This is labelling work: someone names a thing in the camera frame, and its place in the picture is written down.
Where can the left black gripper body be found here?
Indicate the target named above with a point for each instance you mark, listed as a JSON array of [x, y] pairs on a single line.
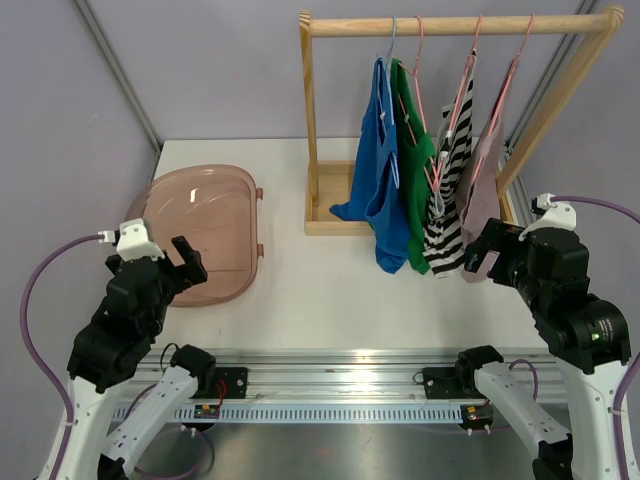
[[174, 282]]

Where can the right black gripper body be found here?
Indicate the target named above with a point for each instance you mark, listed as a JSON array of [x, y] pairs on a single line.
[[528, 282]]

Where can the black white striped tank top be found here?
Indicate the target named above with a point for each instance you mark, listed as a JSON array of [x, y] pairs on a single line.
[[443, 246]]

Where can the pink hanger of striped top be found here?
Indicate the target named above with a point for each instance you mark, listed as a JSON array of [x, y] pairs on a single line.
[[454, 137]]

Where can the green tank top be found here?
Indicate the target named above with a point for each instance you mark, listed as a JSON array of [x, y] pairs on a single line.
[[414, 150]]

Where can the blue tank top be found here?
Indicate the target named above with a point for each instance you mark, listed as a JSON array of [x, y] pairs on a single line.
[[373, 198]]

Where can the pink hanger of green top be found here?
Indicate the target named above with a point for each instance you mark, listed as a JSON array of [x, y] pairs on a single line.
[[429, 172]]

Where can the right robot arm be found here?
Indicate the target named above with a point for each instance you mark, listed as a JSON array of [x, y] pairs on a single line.
[[588, 337]]

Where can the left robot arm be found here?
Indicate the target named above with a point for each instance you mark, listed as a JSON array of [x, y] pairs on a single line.
[[106, 355]]

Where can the mauve pink tank top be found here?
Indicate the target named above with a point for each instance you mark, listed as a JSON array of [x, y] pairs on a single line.
[[479, 203]]

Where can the pink hanger of mauve top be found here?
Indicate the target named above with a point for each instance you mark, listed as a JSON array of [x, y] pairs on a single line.
[[495, 122]]

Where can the pink translucent plastic basket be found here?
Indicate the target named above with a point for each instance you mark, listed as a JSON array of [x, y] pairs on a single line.
[[215, 207]]

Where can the wooden clothes rack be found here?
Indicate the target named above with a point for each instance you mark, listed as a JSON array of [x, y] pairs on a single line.
[[585, 37]]

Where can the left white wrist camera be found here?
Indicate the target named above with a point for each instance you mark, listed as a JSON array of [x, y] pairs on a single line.
[[132, 241]]

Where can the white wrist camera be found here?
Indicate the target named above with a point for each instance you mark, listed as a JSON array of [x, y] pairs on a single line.
[[132, 241], [550, 214]]

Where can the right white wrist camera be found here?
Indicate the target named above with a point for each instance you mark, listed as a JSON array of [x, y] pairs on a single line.
[[550, 214]]

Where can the light blue wire hanger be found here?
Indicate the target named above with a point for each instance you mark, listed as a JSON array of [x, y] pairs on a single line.
[[386, 69]]

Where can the white slotted cable duct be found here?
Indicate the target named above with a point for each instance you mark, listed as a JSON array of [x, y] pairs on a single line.
[[244, 413]]

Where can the aluminium mounting rail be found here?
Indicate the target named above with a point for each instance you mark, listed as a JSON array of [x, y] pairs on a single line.
[[346, 376]]

